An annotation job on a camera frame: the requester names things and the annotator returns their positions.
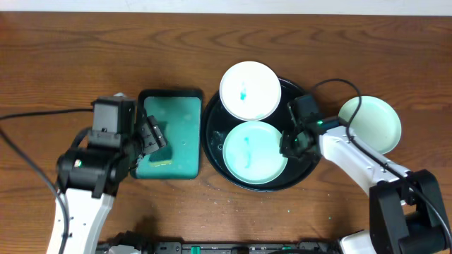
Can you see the pale green plate front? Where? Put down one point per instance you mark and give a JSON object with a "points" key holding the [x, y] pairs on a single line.
{"points": [[251, 153]]}

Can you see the green yellow sponge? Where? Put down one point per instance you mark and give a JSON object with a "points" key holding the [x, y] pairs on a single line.
{"points": [[163, 156]]}

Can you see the pale green plate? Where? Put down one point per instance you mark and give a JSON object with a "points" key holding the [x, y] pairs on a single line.
{"points": [[251, 153], [377, 124]]}

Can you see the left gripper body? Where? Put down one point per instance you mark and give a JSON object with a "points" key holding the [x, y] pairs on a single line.
{"points": [[145, 137]]}

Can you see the black rectangular water tray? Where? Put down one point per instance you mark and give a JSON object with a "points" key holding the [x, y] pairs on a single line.
{"points": [[181, 109]]}

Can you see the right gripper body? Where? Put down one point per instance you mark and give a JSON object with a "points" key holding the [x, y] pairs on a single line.
{"points": [[292, 142]]}

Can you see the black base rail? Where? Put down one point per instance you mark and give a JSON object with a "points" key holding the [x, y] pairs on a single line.
{"points": [[131, 242]]}

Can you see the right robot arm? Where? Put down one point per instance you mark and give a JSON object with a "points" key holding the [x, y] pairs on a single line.
{"points": [[406, 209]]}

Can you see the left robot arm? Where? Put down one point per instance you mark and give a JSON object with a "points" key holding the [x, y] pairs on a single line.
{"points": [[89, 174]]}

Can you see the white plate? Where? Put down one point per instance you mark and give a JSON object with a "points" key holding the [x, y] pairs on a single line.
{"points": [[250, 91]]}

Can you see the round black tray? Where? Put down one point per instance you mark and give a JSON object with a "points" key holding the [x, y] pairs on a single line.
{"points": [[216, 123]]}

